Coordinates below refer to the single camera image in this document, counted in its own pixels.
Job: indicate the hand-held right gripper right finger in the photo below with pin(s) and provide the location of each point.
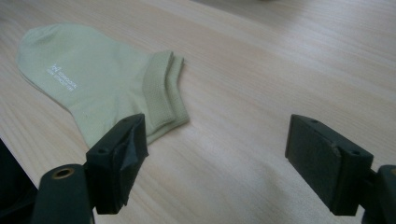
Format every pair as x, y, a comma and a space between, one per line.
323, 161

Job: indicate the light green sock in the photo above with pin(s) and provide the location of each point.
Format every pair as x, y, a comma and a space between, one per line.
93, 81

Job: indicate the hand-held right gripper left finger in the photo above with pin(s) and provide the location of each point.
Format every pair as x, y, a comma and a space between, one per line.
116, 161

